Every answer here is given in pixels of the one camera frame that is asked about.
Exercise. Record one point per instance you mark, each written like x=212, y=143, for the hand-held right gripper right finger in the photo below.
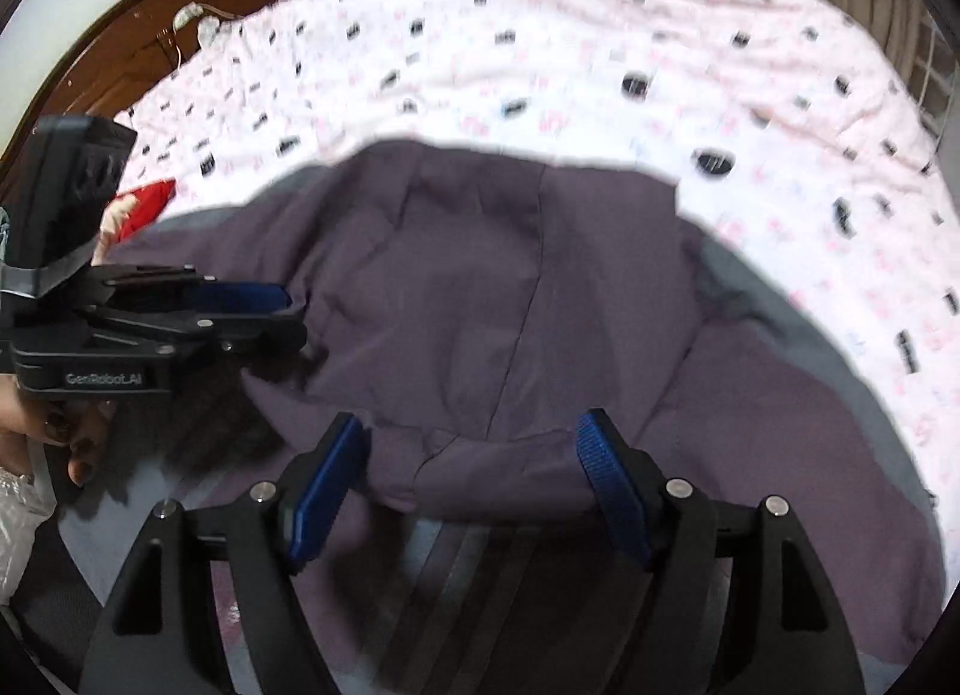
x=611, y=492

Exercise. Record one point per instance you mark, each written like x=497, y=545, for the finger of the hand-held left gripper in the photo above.
x=247, y=335
x=240, y=298

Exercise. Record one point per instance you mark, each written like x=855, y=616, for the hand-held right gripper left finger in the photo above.
x=322, y=492

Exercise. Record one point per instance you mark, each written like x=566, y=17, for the grey and purple jacket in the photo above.
x=487, y=290

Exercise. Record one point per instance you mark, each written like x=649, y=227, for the person's left hand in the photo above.
x=75, y=433

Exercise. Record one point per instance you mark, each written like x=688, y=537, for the beige cloth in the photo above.
x=112, y=223

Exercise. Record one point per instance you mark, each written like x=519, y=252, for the red cloth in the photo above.
x=150, y=204

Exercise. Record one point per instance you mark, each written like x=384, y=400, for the wooden headboard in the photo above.
x=97, y=50

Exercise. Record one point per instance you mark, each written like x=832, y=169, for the white cloth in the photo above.
x=22, y=537

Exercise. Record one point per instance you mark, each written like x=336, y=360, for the pink cat print quilt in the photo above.
x=600, y=28

